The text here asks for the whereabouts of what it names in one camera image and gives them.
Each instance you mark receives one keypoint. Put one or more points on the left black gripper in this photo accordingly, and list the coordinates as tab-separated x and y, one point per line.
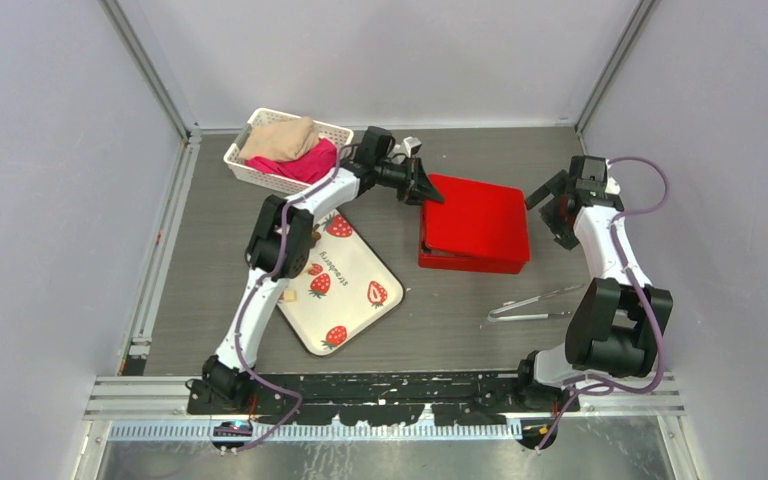
418	188

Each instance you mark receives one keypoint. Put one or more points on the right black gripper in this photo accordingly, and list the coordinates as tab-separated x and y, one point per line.
557	186

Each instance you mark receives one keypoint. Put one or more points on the red box lid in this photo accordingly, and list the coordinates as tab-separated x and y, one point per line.
476	218

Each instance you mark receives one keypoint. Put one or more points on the red chocolate box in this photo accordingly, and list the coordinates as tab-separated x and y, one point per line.
437	259

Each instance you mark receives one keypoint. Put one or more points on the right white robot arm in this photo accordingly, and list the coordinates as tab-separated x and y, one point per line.
614	340

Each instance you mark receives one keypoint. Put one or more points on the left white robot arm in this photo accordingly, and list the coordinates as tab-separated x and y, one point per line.
282	238

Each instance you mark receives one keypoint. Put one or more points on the magenta cloth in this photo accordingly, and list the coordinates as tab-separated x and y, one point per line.
309	168

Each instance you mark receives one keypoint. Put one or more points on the beige cloth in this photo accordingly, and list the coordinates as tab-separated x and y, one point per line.
280	141

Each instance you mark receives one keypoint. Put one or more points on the white plastic basket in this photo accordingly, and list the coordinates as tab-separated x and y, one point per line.
339	136

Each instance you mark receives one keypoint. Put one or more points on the strawberry print white tray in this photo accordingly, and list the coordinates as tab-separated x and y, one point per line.
342	290

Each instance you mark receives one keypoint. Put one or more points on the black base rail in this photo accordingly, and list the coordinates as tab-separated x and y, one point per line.
456	398

